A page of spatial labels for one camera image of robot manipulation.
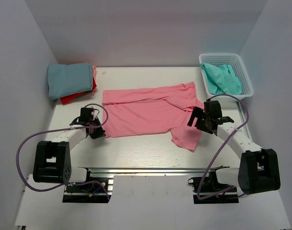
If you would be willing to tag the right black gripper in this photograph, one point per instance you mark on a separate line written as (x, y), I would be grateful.
(201, 121)

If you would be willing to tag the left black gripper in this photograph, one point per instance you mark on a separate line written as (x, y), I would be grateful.
(96, 132)

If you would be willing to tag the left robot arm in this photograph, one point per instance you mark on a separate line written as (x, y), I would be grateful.
(52, 159)

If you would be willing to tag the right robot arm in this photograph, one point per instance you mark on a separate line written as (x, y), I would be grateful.
(258, 171)

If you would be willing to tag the folded red t shirt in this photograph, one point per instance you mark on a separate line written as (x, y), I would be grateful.
(67, 99)

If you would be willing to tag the teal t shirt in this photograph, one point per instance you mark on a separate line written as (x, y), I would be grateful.
(221, 79)

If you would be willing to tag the folded blue-grey t shirt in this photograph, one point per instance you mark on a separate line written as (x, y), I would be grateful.
(65, 80)

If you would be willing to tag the white plastic basket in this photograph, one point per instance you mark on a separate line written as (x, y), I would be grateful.
(235, 61)

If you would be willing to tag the folded light pink t shirt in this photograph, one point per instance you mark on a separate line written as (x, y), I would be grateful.
(94, 70)

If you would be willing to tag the aluminium table rail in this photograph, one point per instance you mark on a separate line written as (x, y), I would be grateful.
(109, 172)

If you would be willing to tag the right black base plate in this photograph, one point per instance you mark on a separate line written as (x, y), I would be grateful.
(210, 186)

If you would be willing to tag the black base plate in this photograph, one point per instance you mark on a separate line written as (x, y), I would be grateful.
(210, 186)
(97, 192)

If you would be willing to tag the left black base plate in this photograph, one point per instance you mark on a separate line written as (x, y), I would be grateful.
(97, 192)

